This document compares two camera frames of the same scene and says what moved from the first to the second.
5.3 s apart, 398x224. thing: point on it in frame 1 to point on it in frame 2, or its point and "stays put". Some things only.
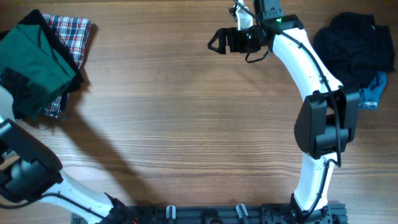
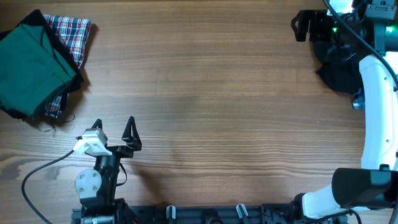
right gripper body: (242, 41) to (323, 28)
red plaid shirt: (74, 32) stays put
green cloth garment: (27, 48) stays put
